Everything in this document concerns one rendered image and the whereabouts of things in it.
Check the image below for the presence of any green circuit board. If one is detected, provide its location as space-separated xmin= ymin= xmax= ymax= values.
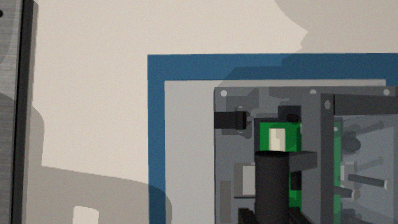
xmin=260 ymin=122 xmax=302 ymax=213

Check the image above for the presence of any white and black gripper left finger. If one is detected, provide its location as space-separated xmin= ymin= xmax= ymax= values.
xmin=238 ymin=208 xmax=259 ymax=224

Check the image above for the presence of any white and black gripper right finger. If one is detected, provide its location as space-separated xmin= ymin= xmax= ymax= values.
xmin=289 ymin=207 xmax=311 ymax=224

